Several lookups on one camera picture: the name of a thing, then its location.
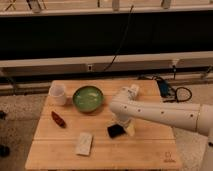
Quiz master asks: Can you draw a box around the white sponge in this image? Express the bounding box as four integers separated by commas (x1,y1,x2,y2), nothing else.
75,132,93,156

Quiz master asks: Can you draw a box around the white cup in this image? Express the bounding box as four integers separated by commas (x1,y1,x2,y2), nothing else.
49,84,67,106

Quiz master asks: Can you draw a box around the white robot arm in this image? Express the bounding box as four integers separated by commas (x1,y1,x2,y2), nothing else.
109,87,213,171

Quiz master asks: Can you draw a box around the blue device with cables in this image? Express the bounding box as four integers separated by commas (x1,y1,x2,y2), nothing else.
153,76,192,103

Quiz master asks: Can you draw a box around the white plastic bottle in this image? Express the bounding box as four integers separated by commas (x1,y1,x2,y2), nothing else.
130,84,140,95

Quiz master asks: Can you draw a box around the black hanging cable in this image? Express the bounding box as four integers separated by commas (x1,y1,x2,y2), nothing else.
102,3,135,72

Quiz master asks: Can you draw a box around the green bowl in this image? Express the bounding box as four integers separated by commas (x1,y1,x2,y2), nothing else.
72,86,104,113

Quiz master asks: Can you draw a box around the white wall outlet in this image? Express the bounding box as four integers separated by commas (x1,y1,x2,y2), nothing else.
88,65,93,72

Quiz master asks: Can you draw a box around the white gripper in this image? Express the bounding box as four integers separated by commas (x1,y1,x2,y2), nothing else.
116,118,135,137

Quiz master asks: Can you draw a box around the black eraser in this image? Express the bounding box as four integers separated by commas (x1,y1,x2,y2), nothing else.
107,124,125,138

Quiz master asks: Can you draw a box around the red chili pepper toy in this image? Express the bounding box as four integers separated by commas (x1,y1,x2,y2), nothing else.
51,111,66,128

